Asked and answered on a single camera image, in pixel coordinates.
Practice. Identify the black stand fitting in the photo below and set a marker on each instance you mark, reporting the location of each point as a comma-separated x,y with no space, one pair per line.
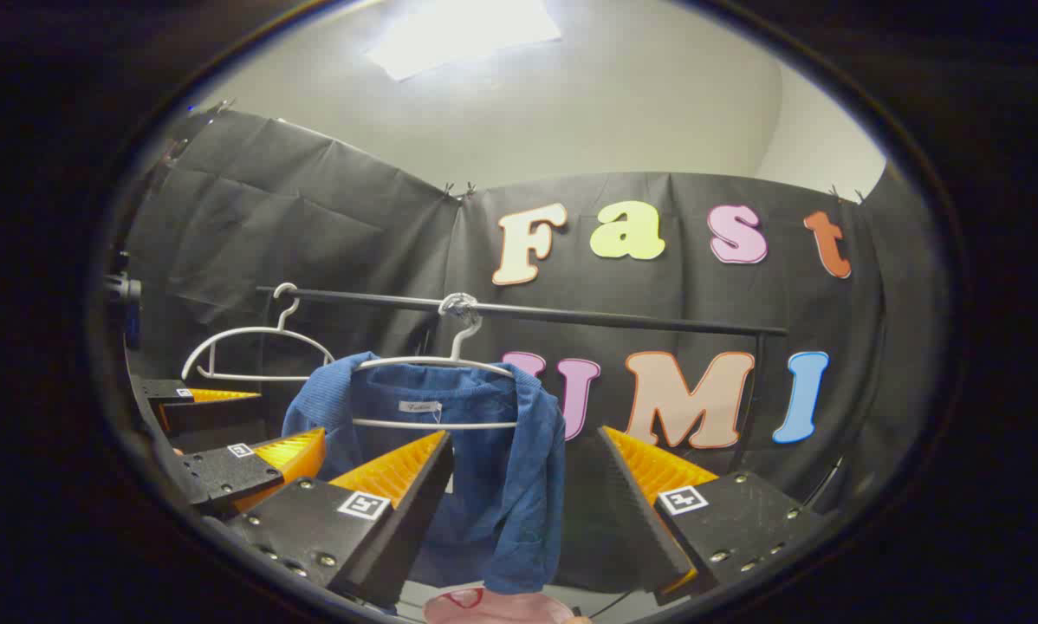
125,290

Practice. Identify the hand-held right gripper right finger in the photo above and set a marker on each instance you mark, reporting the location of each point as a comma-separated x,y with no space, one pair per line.
645,520

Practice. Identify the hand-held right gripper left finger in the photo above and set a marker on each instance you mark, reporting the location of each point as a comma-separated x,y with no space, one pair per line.
406,529

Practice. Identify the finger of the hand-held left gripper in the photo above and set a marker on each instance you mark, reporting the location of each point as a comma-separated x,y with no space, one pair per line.
224,475
216,416

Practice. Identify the black backdrop cloth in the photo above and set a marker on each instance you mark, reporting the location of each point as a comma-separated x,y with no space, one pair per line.
311,225

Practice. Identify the black clothes rack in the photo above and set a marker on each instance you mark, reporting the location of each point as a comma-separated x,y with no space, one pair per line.
571,314

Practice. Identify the pink laundry hamper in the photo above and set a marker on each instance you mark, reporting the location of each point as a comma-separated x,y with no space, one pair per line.
502,608

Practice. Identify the white hanger with taped hook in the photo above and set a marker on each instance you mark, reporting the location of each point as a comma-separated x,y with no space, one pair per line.
415,425

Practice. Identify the empty white hanger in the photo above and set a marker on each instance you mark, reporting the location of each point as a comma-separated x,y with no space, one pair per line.
263,329

